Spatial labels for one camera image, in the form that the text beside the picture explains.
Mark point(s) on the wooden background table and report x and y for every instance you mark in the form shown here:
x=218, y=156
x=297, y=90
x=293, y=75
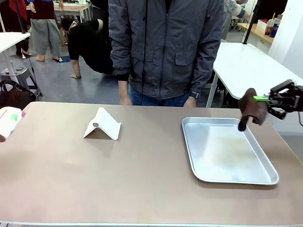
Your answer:
x=71, y=9

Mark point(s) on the brown leather bag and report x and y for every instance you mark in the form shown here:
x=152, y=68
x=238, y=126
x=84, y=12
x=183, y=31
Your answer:
x=14, y=94

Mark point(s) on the blue jeans of person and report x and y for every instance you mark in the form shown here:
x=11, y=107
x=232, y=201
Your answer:
x=151, y=100

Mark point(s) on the white side table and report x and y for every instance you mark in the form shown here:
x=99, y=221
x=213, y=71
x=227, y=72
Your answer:
x=246, y=66

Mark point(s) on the pink paper scrap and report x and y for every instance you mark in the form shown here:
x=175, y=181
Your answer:
x=23, y=113

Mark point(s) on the black wrist watch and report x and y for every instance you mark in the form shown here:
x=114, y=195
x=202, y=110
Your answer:
x=195, y=95

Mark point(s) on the green paper scrap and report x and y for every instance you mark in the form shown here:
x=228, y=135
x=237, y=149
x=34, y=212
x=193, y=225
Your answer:
x=15, y=116

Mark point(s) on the background person in grey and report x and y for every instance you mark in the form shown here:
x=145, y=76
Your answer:
x=229, y=19

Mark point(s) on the grey metal stool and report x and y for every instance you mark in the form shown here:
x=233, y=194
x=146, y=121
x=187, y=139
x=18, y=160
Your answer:
x=21, y=78

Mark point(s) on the black stand pole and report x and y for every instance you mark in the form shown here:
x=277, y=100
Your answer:
x=21, y=16

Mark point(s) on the black slanted pole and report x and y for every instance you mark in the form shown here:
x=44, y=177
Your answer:
x=251, y=23

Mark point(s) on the wooden desk with cups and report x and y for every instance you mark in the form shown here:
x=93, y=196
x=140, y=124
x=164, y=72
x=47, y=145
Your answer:
x=260, y=32

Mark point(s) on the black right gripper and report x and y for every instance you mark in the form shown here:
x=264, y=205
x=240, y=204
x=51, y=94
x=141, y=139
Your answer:
x=297, y=98

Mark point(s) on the person in grey jacket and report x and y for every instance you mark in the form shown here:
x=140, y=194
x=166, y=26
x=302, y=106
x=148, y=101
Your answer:
x=165, y=47

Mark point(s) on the person left hand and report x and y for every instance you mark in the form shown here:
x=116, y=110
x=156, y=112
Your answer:
x=191, y=102

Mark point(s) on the background person in black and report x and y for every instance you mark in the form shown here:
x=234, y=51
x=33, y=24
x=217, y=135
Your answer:
x=90, y=45

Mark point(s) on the pink white lint roller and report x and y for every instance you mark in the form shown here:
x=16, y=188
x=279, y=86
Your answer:
x=9, y=120

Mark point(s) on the person right hand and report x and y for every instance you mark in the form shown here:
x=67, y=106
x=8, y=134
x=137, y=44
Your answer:
x=124, y=99

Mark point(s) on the brown cloth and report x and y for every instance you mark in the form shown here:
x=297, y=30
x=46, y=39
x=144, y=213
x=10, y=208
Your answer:
x=253, y=111

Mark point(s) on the white folded stand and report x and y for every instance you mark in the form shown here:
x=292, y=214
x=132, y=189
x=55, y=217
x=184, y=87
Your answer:
x=101, y=128

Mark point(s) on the silver metal tray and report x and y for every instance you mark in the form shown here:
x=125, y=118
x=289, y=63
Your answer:
x=227, y=156

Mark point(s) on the white table with black pole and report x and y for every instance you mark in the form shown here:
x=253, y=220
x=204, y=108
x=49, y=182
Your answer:
x=11, y=40

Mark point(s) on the person right forearm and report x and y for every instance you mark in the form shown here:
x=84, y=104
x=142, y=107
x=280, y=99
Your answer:
x=123, y=85

